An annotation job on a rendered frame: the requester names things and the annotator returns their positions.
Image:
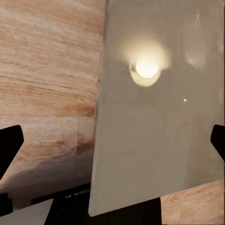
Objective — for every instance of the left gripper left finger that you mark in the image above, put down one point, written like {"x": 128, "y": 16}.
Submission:
{"x": 11, "y": 140}

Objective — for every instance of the coffee table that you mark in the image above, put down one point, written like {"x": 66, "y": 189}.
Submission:
{"x": 162, "y": 92}

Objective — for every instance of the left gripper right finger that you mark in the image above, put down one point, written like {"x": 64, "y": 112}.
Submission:
{"x": 218, "y": 139}

